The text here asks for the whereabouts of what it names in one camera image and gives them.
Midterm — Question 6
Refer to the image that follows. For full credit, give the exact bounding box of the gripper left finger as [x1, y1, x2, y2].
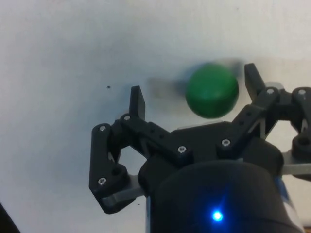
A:
[88, 85, 194, 215]

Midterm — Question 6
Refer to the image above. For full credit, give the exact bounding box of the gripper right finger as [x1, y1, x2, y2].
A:
[216, 63, 311, 182]

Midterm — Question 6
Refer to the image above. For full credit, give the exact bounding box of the green ball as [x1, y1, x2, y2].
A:
[185, 63, 240, 119]

